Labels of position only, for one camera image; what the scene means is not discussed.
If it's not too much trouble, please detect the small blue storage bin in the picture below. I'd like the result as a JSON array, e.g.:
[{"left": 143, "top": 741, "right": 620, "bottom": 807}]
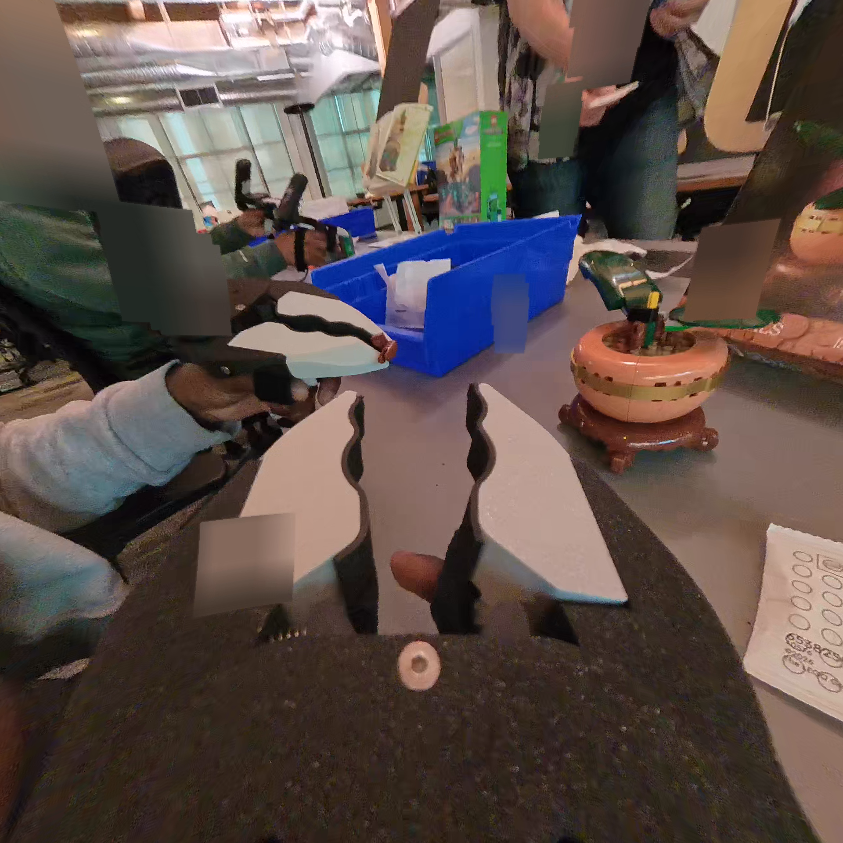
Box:
[{"left": 321, "top": 209, "right": 378, "bottom": 239}]

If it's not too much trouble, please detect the person's left forearm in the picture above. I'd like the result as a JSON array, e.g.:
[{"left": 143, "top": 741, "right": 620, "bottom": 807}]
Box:
[{"left": 0, "top": 361, "right": 228, "bottom": 534}]

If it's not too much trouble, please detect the person's left hand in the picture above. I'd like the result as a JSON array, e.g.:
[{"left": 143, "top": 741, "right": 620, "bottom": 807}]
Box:
[{"left": 166, "top": 361, "right": 343, "bottom": 432}]

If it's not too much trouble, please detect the white plastic bag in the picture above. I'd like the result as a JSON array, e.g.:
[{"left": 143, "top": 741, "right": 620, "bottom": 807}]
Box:
[{"left": 374, "top": 258, "right": 453, "bottom": 330}]

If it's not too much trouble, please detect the grey desk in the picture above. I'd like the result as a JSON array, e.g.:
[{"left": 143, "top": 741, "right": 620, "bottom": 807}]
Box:
[{"left": 316, "top": 234, "right": 843, "bottom": 843}]

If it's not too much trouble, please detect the black floor pole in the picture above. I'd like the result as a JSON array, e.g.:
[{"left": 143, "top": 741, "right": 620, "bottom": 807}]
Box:
[{"left": 283, "top": 102, "right": 328, "bottom": 198}]

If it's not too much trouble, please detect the large blue storage bin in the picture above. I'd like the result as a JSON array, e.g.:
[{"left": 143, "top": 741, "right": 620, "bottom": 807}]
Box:
[{"left": 313, "top": 214, "right": 584, "bottom": 378}]

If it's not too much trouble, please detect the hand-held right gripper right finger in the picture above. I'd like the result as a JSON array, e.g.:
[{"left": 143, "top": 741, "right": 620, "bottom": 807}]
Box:
[{"left": 430, "top": 383, "right": 628, "bottom": 635}]

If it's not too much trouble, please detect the crumpled white paper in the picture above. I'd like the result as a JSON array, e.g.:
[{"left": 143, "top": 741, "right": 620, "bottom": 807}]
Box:
[{"left": 568, "top": 232, "right": 699, "bottom": 285}]

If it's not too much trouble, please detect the picture box on stand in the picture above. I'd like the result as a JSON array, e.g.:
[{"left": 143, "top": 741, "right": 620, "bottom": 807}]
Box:
[{"left": 362, "top": 102, "right": 434, "bottom": 195}]

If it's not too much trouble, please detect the white phone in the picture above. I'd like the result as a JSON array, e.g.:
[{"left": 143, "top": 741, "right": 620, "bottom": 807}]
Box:
[{"left": 588, "top": 80, "right": 641, "bottom": 110}]

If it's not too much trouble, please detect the green toy box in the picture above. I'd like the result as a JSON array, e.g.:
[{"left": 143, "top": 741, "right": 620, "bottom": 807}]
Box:
[{"left": 435, "top": 111, "right": 509, "bottom": 231}]

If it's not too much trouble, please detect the person's right hand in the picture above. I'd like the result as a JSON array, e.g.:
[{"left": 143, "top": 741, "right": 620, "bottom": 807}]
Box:
[{"left": 390, "top": 551, "right": 447, "bottom": 602}]

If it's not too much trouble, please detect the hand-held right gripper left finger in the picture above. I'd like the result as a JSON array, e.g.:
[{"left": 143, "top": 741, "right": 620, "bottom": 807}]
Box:
[{"left": 240, "top": 390, "right": 381, "bottom": 634}]

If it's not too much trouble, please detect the person's pale hooded sweater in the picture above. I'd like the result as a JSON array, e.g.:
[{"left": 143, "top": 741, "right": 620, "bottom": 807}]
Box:
[{"left": 0, "top": 510, "right": 129, "bottom": 643}]

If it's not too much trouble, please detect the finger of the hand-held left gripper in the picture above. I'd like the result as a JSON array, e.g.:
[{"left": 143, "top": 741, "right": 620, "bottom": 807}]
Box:
[
  {"left": 227, "top": 323, "right": 391, "bottom": 387},
  {"left": 271, "top": 291, "right": 384, "bottom": 343}
]

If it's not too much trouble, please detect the white printed paper bag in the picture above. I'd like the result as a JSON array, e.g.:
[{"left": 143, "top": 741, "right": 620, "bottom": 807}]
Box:
[{"left": 743, "top": 523, "right": 843, "bottom": 723}]

